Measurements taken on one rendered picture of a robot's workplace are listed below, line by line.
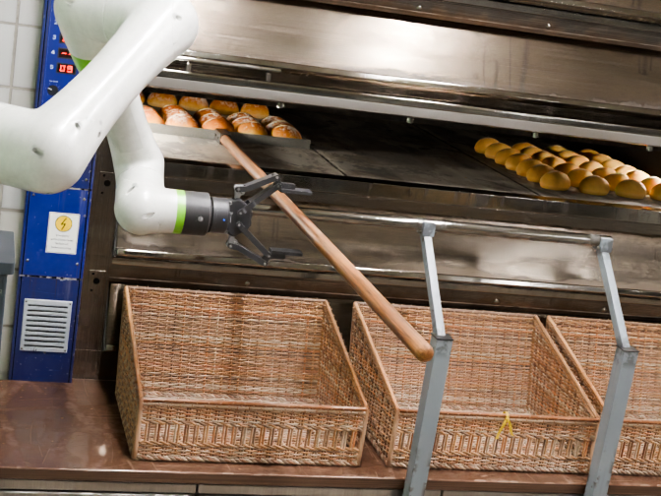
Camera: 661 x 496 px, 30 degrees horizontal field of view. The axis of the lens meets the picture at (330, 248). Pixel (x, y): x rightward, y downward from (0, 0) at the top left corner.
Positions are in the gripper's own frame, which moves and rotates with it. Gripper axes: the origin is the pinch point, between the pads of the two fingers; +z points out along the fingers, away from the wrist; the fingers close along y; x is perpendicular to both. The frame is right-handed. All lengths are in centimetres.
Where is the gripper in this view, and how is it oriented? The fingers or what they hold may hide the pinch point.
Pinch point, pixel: (300, 222)
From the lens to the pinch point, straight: 266.7
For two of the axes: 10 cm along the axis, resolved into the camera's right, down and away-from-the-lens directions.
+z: 9.5, 0.8, 3.0
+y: -1.5, 9.6, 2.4
